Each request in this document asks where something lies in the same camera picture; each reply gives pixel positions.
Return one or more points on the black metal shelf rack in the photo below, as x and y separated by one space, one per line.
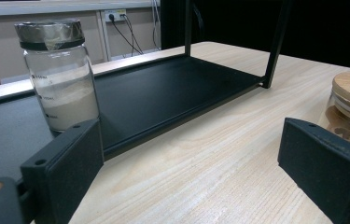
163 93

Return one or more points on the glass jar with metal lid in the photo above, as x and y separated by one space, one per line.
63 99

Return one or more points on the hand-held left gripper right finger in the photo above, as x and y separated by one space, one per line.
328 168

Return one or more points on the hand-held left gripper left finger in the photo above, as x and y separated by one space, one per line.
63 168

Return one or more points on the white wall socket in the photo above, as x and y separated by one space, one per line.
118 14

